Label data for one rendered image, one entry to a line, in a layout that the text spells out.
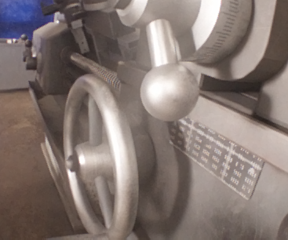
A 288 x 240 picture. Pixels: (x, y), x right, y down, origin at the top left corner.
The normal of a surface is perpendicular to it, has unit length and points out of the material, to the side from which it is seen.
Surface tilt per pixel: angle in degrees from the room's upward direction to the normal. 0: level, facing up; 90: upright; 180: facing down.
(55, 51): 90
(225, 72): 90
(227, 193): 90
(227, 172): 90
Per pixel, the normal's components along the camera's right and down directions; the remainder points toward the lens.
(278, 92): -0.85, 0.05
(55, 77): 0.50, 0.34
